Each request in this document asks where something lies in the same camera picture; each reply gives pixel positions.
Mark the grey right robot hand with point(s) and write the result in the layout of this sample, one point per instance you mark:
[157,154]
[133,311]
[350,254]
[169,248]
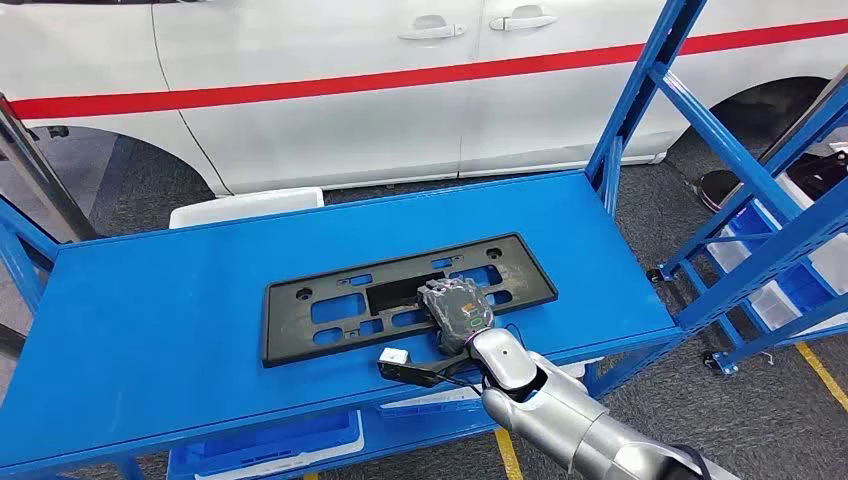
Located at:
[457,311]

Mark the black plastic license plate frame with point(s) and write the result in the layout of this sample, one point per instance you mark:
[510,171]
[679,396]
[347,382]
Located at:
[285,318]

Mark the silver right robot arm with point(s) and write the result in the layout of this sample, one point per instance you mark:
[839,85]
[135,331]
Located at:
[563,411]

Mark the blue metal shelf rack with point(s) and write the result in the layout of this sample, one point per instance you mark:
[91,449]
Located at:
[166,318]
[702,233]

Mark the white car with red stripe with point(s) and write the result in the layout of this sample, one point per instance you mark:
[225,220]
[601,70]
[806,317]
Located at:
[331,132]

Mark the black parts in bin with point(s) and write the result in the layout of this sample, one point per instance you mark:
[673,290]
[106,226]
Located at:
[821,173]

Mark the grey metal pole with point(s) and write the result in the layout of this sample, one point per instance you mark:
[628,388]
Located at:
[50,182]

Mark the pale wrist camera on bracket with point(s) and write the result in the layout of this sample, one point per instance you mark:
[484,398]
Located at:
[393,356]

